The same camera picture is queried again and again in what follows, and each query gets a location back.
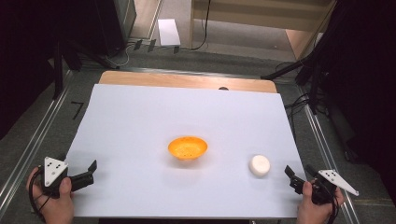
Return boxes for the person's right hand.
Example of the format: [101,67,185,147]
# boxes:
[295,180,347,224]

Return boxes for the black metal stand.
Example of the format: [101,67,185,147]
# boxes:
[49,38,121,101]
[261,46,330,116]

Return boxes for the right hand-held gripper black cable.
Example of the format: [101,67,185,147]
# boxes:
[329,195,341,224]

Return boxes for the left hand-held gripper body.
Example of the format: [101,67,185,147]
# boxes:
[40,156,73,199]

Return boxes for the orange plastic bowl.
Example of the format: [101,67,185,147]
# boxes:
[167,135,209,161]

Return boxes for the white floor cable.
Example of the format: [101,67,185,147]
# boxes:
[105,42,134,68]

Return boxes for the black hanging cable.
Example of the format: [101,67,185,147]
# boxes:
[189,0,212,51]

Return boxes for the left hand-held gripper black cable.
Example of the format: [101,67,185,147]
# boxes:
[28,167,52,224]

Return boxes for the hand-held gripper black cable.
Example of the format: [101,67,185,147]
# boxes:
[329,195,341,224]
[28,167,52,224]

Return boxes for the white paper sheet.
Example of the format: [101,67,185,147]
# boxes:
[64,83,308,219]

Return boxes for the white round bun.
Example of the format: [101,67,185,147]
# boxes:
[247,154,272,177]

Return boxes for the light wooden furniture frame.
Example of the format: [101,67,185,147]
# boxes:
[189,0,339,61]

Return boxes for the black floor cables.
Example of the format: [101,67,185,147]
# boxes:
[283,91,313,133]

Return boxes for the black curtain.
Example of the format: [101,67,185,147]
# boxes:
[0,0,138,141]
[306,0,396,206]

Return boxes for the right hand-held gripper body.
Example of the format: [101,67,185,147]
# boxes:
[310,169,360,206]

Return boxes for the person's left hand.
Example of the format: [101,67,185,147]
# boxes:
[25,166,76,224]

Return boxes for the white flat box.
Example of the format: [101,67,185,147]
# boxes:
[157,18,182,48]

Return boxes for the metal floor rail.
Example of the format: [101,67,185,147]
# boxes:
[0,70,75,217]
[297,86,362,224]

